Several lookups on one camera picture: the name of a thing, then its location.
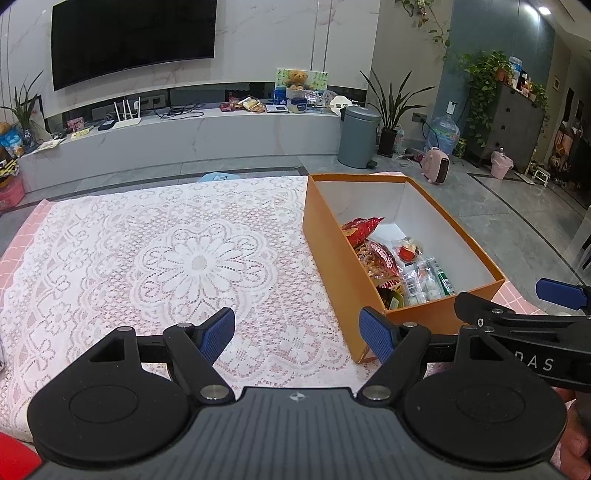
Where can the light blue plastic stool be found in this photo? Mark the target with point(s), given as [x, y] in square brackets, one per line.
[217, 177]

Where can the hanging vine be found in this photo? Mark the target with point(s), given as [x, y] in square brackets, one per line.
[431, 27]

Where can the clear plastic bag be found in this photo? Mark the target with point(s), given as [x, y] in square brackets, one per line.
[317, 100]

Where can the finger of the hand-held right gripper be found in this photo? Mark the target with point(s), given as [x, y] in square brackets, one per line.
[475, 309]
[561, 293]

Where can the orange cardboard box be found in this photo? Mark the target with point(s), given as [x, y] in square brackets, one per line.
[332, 258]

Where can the blue water bottle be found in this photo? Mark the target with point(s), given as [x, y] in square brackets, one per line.
[443, 134]

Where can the white wall device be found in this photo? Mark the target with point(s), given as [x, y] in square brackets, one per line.
[450, 107]

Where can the small red box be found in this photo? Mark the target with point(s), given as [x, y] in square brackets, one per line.
[227, 107]

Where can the person's right hand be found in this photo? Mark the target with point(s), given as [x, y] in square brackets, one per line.
[579, 434]

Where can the pink bucket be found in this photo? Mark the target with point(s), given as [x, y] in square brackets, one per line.
[502, 165]

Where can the grey cabinet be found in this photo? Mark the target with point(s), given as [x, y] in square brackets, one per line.
[512, 120]

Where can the peanut snack packet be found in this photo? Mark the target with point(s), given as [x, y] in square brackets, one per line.
[366, 261]

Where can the yellow black packets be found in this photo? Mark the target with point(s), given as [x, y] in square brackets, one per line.
[7, 168]

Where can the papers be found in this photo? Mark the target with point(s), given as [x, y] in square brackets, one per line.
[48, 144]

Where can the pink heater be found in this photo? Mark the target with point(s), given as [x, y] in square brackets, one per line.
[437, 165]

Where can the blue round tin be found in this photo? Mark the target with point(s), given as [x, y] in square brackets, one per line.
[298, 106]

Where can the yellow snack bag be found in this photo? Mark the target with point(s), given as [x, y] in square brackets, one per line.
[251, 105]

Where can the green brown snack packet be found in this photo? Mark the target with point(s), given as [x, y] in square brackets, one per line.
[445, 282]

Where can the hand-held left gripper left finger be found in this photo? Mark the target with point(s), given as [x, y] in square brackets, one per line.
[217, 332]

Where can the dark green snack packet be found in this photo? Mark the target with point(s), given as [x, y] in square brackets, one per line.
[392, 297]

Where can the pink storage box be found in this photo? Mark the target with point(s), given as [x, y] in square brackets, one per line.
[11, 194]

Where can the blue snack bag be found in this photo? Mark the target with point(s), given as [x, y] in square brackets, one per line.
[11, 143]

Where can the white candy packet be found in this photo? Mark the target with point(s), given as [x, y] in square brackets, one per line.
[422, 288]

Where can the grey trash bin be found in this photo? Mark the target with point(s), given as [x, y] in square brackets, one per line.
[358, 138]

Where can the blue gift box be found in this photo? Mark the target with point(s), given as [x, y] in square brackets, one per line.
[280, 97]

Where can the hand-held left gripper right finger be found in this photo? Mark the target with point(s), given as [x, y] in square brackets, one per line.
[376, 334]

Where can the pink card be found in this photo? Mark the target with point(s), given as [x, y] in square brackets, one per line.
[75, 123]

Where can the red garment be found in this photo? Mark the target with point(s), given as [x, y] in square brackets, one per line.
[11, 461]

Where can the white round device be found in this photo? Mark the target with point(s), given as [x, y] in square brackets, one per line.
[340, 104]

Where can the white router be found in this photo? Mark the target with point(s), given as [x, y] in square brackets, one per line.
[127, 121]

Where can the small black box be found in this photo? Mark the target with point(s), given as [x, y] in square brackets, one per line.
[106, 125]

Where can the white kitchen scale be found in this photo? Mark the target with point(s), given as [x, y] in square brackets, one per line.
[277, 109]

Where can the black television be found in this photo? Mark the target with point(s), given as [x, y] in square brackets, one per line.
[134, 37]

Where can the trailing pothos plant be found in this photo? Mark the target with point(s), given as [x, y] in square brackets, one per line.
[482, 83]

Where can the brown teddy bear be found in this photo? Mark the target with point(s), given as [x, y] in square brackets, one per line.
[296, 79]

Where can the white marble tv console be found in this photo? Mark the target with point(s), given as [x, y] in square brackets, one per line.
[184, 138]

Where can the long-leaf plant in black pot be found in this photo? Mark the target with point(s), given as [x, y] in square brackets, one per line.
[387, 143]

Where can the small white stool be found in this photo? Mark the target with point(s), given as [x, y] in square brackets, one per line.
[540, 174]

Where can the green picture board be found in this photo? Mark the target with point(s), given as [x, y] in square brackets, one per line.
[319, 79]

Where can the white lace tablecloth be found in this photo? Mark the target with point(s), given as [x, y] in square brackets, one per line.
[138, 254]

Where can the plastic bottle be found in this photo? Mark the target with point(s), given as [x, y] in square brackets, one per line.
[515, 68]

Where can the green jar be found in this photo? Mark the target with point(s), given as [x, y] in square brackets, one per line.
[461, 148]

